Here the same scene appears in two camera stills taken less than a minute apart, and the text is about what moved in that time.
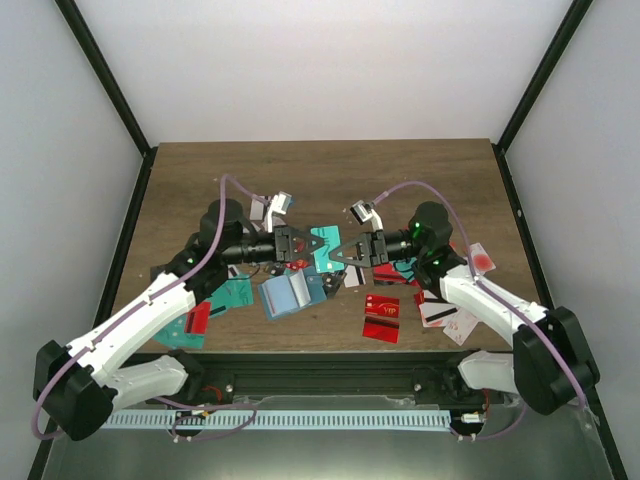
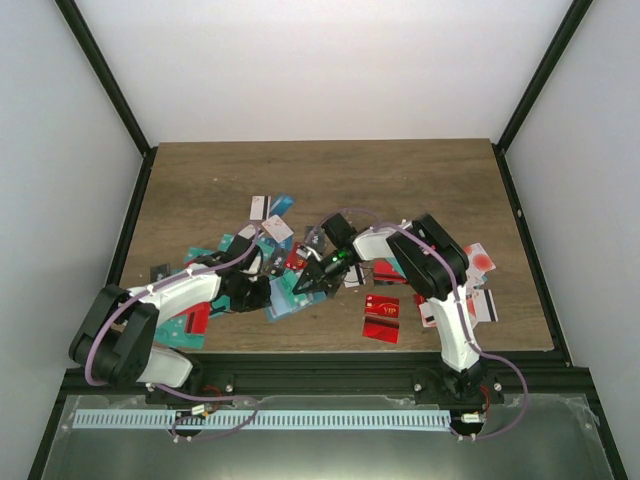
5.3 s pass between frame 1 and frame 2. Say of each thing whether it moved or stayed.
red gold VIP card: stayed
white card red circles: stayed
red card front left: stayed
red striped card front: stayed
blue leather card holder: stayed
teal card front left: stayed
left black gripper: moved
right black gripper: moved
